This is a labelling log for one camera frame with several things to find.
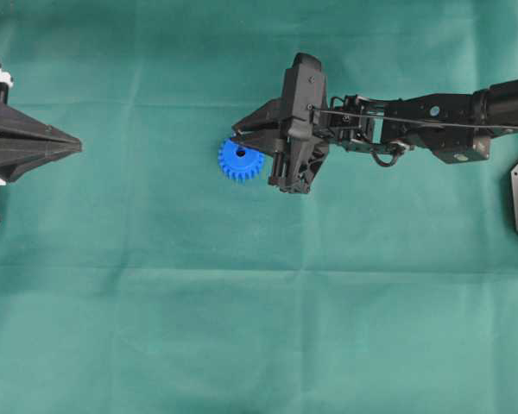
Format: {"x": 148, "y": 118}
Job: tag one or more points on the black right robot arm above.
{"x": 455, "y": 128}

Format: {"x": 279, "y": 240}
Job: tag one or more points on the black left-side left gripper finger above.
{"x": 19, "y": 157}
{"x": 14, "y": 123}

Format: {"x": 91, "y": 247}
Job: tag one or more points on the blue plastic gear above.
{"x": 239, "y": 163}

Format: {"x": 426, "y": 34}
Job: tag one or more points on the green table cloth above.
{"x": 136, "y": 278}

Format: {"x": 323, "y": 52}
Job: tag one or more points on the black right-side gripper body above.
{"x": 303, "y": 96}

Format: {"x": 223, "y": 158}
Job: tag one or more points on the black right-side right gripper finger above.
{"x": 271, "y": 116}
{"x": 265, "y": 141}

